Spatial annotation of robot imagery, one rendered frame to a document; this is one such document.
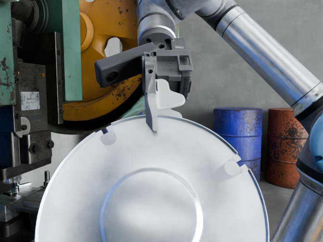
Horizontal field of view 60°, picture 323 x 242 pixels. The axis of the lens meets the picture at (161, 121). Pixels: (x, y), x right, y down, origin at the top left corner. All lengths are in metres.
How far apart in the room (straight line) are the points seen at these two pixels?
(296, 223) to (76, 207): 0.36
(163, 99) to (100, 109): 0.73
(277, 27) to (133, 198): 3.79
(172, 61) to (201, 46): 3.57
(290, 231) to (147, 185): 0.28
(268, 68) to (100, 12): 0.76
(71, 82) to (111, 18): 0.34
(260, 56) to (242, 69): 3.33
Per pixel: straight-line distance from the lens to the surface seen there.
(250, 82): 3.96
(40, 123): 0.91
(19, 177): 0.96
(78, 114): 1.18
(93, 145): 0.42
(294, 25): 4.09
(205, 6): 0.62
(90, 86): 1.19
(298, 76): 0.64
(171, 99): 0.42
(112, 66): 0.47
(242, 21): 0.67
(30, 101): 0.88
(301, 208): 0.54
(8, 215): 0.92
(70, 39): 0.97
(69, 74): 0.95
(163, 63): 0.48
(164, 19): 0.56
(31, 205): 0.86
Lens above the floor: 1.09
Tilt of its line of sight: 6 degrees down
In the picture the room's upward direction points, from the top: straight up
